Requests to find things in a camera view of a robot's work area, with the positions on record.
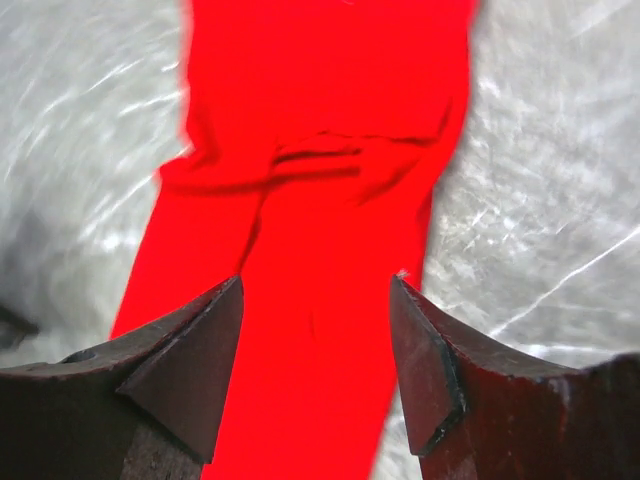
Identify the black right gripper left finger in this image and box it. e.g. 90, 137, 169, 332
1, 277, 243, 480

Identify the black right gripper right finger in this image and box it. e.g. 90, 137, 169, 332
390, 278, 639, 480

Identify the red t shirt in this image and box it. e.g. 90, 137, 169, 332
112, 1, 477, 479

